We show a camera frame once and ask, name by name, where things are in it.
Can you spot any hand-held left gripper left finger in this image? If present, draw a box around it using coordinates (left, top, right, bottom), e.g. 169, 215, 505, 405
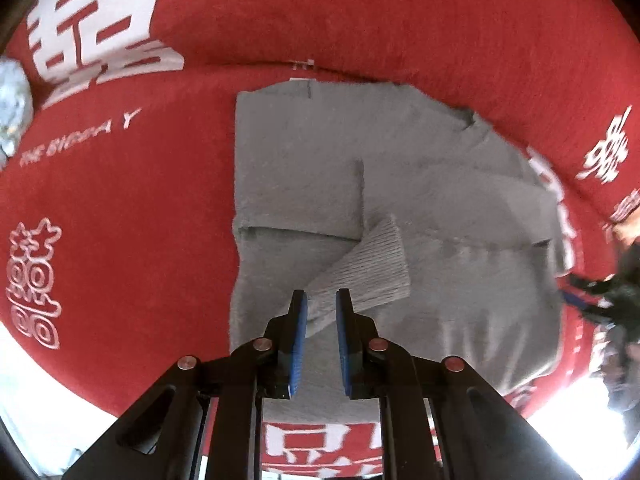
62, 289, 308, 480

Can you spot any pale floral cloth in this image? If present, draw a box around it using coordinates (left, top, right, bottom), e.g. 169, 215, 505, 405
0, 57, 35, 168

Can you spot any person's right forearm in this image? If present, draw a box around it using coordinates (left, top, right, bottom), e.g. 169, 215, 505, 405
600, 342, 640, 448

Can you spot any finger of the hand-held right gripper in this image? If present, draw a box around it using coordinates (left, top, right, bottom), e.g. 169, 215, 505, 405
567, 271, 617, 296
559, 287, 608, 320

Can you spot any red printed sofa cover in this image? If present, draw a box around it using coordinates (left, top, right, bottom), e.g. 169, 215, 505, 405
0, 0, 640, 480

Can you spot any grey knit sweater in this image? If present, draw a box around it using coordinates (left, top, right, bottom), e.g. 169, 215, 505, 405
227, 79, 568, 406

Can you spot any peach cloth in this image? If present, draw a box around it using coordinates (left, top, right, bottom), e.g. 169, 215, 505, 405
611, 219, 640, 249

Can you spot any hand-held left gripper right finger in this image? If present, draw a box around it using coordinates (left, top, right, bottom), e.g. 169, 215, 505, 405
335, 287, 583, 480

